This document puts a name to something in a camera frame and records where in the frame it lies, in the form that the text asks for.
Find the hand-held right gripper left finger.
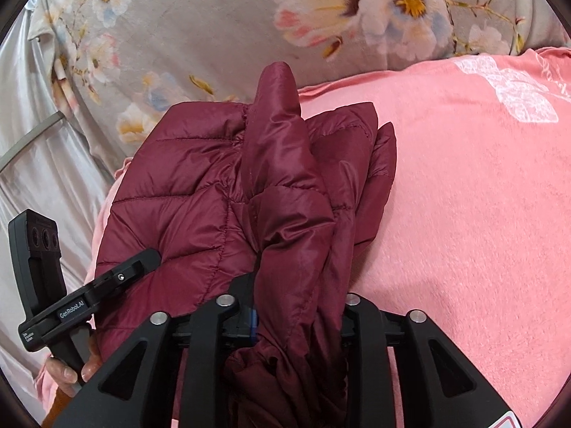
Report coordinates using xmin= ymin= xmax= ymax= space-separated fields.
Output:
xmin=51 ymin=273 xmax=260 ymax=428

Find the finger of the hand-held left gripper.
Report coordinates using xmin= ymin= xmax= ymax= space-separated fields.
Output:
xmin=91 ymin=249 xmax=162 ymax=299

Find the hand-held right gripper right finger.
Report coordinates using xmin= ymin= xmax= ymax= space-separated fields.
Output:
xmin=343 ymin=292 xmax=524 ymax=428

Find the maroon puffer jacket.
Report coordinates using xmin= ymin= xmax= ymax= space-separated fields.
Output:
xmin=91 ymin=61 xmax=399 ymax=428

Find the person's left hand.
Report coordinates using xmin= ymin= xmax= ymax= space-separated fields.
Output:
xmin=45 ymin=333 xmax=104 ymax=399

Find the silver satin sheet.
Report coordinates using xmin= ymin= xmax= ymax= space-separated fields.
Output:
xmin=0 ymin=0 xmax=117 ymax=395

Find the pink fleece blanket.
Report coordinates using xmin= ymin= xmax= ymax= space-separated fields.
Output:
xmin=36 ymin=47 xmax=571 ymax=428

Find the grey floral blanket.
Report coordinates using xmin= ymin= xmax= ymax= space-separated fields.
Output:
xmin=29 ymin=0 xmax=571 ymax=174

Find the grey flat strap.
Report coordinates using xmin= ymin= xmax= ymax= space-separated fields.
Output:
xmin=0 ymin=111 xmax=64 ymax=171

